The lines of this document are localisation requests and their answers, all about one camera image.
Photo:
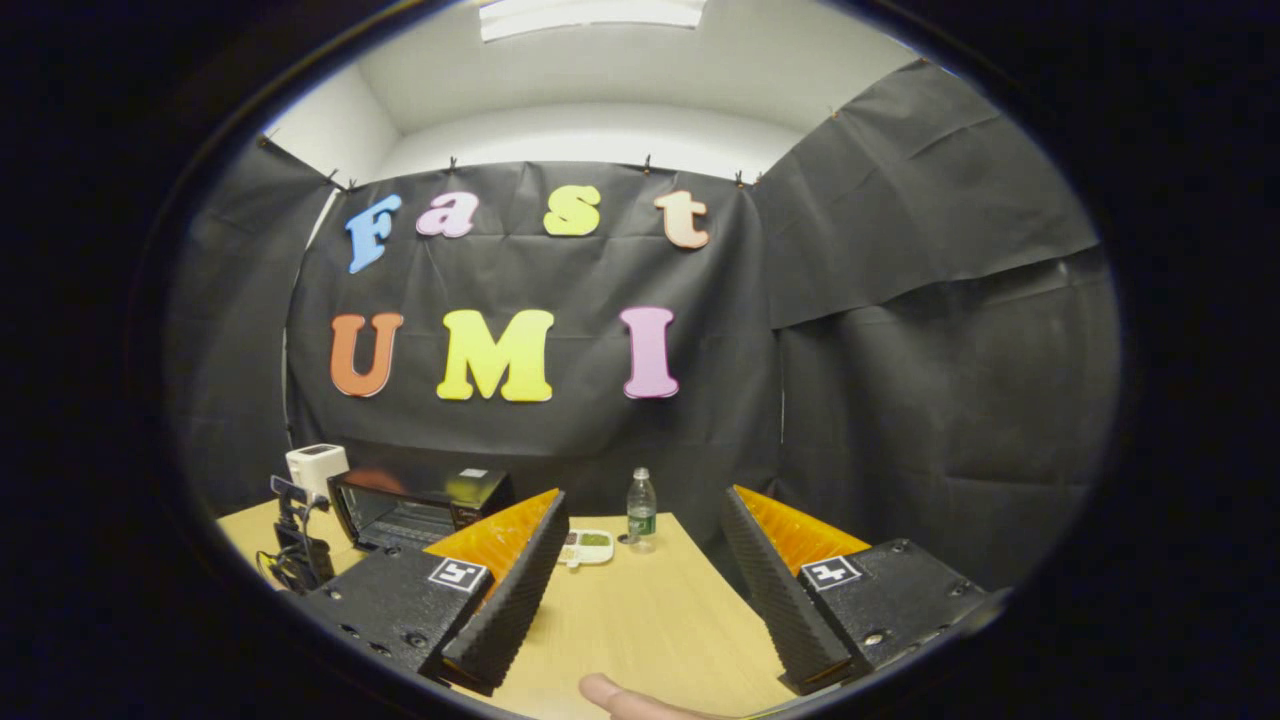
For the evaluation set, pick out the black electric oven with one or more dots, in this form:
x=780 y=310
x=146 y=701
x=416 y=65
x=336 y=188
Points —
x=410 y=510

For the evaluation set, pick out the white divided snack dish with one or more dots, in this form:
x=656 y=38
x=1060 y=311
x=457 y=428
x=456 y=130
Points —
x=590 y=546

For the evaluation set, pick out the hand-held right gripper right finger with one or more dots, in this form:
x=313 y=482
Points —
x=775 y=590

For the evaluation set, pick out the row of small cloth clips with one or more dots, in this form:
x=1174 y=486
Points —
x=452 y=163

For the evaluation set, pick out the ceiling light panel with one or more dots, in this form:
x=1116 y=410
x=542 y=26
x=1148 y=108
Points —
x=590 y=15

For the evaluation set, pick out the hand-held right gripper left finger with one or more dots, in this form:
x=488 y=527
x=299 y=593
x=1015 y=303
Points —
x=520 y=590

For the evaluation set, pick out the clear plastic water bottle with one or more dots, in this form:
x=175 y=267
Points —
x=641 y=515

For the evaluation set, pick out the white toaster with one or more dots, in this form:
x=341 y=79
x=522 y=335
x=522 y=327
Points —
x=317 y=465

